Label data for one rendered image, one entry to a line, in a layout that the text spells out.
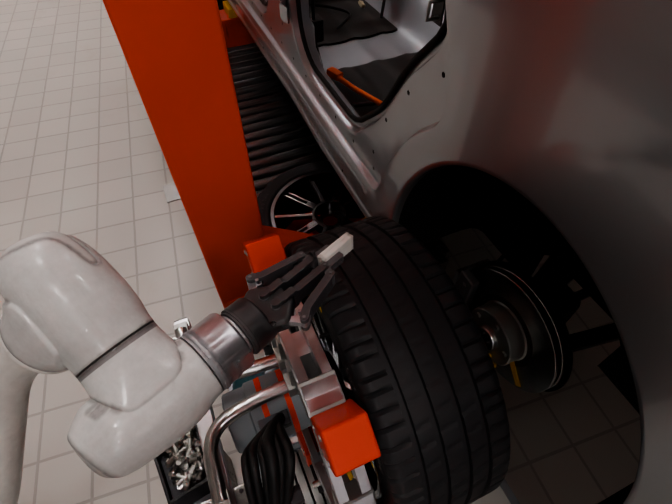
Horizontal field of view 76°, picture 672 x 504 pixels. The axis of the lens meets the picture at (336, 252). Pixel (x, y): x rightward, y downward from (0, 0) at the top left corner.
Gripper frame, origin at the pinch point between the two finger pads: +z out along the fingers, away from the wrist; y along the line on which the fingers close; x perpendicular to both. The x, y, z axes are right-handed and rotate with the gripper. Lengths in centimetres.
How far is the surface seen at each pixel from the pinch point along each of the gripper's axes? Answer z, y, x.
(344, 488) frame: -19.3, 17.1, -29.7
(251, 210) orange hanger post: 9.0, -35.9, -16.0
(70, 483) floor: -68, -81, -122
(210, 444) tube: -29.8, -4.3, -26.6
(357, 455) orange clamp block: -17.4, 18.5, -16.2
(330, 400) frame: -13.3, 9.5, -17.7
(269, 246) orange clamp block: 1.7, -20.7, -12.9
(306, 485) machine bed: -10, -13, -121
